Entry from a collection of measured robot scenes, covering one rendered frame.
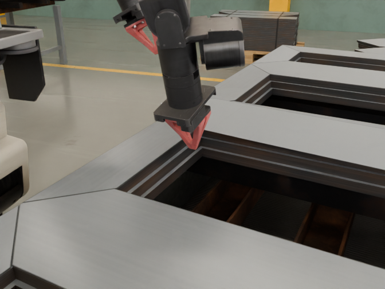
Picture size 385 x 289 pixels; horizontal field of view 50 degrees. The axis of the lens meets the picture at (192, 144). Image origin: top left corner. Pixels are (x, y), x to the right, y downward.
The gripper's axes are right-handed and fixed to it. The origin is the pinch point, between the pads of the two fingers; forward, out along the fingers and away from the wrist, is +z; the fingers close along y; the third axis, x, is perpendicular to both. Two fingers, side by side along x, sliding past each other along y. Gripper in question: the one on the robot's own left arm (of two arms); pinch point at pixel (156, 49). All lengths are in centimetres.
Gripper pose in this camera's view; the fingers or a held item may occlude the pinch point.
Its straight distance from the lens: 87.3
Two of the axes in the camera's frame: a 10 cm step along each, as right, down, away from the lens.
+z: 4.3, 8.7, 2.4
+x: -8.4, 2.9, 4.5
